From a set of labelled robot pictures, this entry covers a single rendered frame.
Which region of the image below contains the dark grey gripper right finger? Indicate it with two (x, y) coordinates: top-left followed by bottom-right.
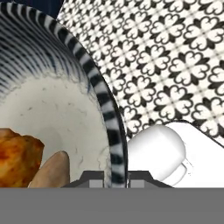
(128, 170), (173, 189)

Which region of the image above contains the white rounded object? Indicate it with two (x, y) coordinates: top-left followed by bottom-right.
(127, 122), (224, 189)

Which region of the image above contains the dark blue cupboard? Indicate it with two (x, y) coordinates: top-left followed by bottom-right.
(11, 0), (66, 20)

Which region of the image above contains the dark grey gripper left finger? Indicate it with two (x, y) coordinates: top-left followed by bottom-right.
(61, 170), (105, 189)

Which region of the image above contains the orange chicken drumstick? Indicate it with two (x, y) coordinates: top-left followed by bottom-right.
(0, 128), (46, 189)

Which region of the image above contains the black and white striped bowl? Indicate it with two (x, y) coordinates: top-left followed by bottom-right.
(0, 1), (130, 189)

